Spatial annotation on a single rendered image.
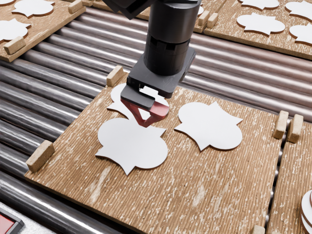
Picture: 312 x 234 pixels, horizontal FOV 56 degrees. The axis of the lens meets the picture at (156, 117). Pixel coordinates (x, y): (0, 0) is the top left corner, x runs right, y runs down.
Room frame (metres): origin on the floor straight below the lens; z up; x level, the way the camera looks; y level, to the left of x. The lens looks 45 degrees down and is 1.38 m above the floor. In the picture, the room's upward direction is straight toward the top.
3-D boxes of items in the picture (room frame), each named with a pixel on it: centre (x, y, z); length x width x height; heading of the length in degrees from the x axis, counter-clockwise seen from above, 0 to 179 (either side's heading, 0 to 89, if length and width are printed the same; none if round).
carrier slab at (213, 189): (0.36, -0.02, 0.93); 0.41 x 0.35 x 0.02; 65
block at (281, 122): (0.40, -0.25, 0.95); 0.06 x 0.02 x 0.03; 155
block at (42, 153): (0.33, 0.21, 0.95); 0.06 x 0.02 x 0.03; 155
